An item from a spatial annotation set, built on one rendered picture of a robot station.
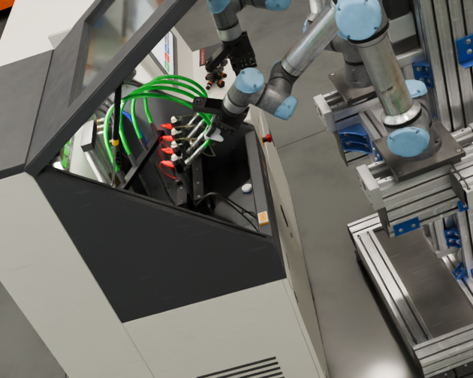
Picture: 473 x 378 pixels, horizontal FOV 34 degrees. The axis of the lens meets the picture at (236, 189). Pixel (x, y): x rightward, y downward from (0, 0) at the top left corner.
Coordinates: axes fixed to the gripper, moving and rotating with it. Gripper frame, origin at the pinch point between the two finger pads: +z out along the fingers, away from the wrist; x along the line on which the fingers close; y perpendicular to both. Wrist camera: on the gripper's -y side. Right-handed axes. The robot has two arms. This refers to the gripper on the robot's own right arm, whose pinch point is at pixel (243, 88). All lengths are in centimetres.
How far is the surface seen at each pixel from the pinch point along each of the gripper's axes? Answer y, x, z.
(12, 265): -82, -47, 9
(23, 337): -151, 43, 125
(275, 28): 11, 286, 125
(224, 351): -33, -47, 72
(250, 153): -6.0, 4.9, 29.8
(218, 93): -15, 49, 27
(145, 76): -34.6, 23.1, -3.7
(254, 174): -5.6, -8.4, 29.8
